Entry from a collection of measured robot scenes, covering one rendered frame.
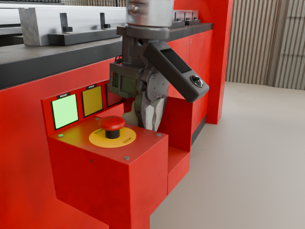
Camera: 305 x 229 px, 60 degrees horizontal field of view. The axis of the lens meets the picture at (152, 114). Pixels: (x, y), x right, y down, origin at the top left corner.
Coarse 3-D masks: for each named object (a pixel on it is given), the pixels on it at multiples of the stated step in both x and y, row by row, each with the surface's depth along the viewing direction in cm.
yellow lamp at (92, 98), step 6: (90, 90) 46; (96, 90) 48; (84, 96) 46; (90, 96) 47; (96, 96) 48; (84, 102) 46; (90, 102) 47; (96, 102) 48; (84, 108) 46; (90, 108) 47; (96, 108) 49; (102, 108) 50
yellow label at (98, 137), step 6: (96, 132) 42; (102, 132) 42; (120, 132) 42; (126, 132) 42; (132, 132) 42; (90, 138) 40; (96, 138) 40; (102, 138) 40; (120, 138) 40; (126, 138) 40; (132, 138) 40; (96, 144) 38; (102, 144) 38; (108, 144) 38; (114, 144) 38; (120, 144) 38; (126, 144) 38
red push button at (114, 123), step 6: (102, 120) 39; (108, 120) 39; (114, 120) 39; (120, 120) 39; (102, 126) 39; (108, 126) 38; (114, 126) 38; (120, 126) 39; (108, 132) 40; (114, 132) 40; (108, 138) 40; (114, 138) 40
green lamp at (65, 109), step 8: (72, 96) 43; (56, 104) 41; (64, 104) 42; (72, 104) 43; (56, 112) 41; (64, 112) 42; (72, 112) 44; (56, 120) 41; (64, 120) 43; (72, 120) 44; (56, 128) 42
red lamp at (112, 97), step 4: (108, 84) 50; (108, 88) 51; (108, 92) 51; (108, 96) 51; (112, 96) 52; (116, 96) 53; (108, 100) 51; (112, 100) 52; (116, 100) 53; (120, 100) 54; (108, 104) 51; (112, 104) 52
